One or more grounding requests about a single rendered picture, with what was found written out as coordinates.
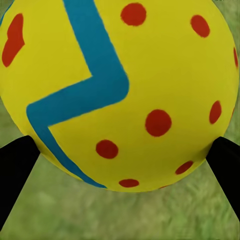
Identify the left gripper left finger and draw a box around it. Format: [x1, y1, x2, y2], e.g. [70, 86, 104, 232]
[0, 135, 41, 232]

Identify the easter egg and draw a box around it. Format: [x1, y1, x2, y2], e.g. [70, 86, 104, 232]
[0, 0, 239, 193]

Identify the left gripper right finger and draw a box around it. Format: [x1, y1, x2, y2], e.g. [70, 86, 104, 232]
[206, 136, 240, 221]

